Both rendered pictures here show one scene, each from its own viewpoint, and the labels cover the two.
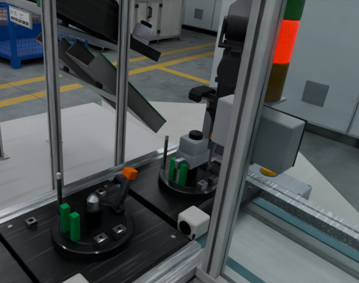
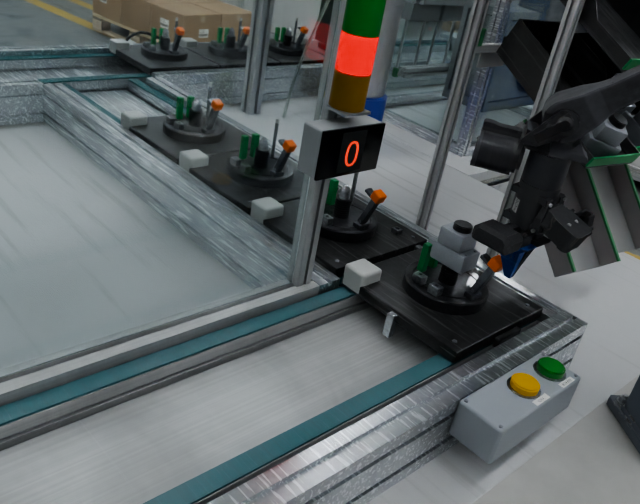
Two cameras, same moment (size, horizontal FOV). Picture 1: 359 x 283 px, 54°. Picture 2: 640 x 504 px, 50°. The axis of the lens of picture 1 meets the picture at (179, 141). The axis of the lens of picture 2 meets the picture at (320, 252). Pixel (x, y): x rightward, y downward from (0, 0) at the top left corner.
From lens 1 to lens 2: 1.15 m
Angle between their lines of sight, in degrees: 80
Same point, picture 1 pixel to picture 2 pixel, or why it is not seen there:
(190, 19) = not seen: outside the picture
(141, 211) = (373, 250)
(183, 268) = not seen: hidden behind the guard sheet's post
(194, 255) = (317, 274)
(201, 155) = (447, 251)
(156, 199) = (399, 262)
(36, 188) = not seen: hidden behind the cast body
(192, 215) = (361, 264)
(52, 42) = (461, 78)
